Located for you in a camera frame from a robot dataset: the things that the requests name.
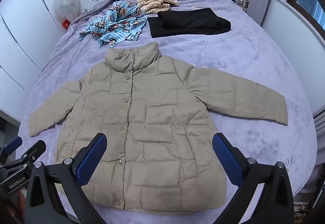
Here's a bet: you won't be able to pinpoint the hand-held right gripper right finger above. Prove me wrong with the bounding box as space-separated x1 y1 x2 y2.
212 133 295 224

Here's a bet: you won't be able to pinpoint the blue monkey print pajamas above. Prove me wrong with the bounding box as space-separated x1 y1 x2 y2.
79 1 148 48

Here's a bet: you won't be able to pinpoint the small boxes on nightstand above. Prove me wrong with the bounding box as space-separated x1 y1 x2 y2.
232 0 249 10

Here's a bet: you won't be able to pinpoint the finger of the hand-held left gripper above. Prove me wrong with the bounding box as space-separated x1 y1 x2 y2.
0 136 23 157
20 140 47 165

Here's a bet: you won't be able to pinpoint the standing fan with floral cover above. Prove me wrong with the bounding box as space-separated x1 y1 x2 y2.
52 0 78 22

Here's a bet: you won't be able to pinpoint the beige puffer jacket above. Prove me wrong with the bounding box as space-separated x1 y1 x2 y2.
29 42 288 214

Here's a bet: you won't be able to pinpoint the white wardrobe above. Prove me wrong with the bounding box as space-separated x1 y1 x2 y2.
0 0 84 123

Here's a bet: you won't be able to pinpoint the purple plush blanket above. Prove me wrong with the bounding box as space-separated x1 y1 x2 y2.
18 0 320 224

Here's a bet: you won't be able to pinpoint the black folded garment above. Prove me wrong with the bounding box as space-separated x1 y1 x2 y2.
148 8 231 38

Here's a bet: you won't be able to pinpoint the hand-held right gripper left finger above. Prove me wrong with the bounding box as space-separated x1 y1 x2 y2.
25 133 108 224

